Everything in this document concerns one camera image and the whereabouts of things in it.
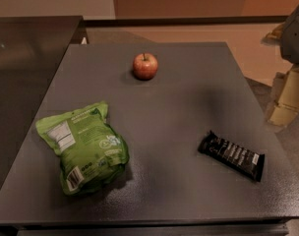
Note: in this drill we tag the red apple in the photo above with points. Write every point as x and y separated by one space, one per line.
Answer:
145 66

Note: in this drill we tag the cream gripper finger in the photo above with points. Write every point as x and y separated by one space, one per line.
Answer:
274 36
284 105

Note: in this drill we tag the black rxbar chocolate bar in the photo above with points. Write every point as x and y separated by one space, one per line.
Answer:
243 160

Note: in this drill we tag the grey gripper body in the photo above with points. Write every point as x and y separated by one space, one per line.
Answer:
295 36

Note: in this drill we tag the green snack bag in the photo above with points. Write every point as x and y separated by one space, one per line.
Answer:
91 153

